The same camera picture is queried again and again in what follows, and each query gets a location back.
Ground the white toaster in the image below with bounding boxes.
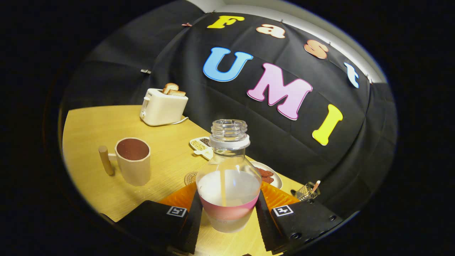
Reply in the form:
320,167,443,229
140,88,189,127

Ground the metal wire holder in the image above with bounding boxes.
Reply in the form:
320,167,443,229
295,181,320,202

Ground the wooden table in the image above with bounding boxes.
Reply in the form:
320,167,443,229
62,105,304,256

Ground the beige cup with wooden handle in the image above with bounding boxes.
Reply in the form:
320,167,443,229
98,138,151,186

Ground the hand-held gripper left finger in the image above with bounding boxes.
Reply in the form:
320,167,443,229
117,182,203,255

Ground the white divided seed tray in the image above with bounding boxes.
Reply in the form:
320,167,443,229
189,137,214,160

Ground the clear juice bottle pink label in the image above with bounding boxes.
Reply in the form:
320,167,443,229
196,119,262,234

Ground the white round plate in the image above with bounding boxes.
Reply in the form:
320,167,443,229
249,161,283,190

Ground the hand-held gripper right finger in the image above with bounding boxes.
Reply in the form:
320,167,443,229
255,181,343,255

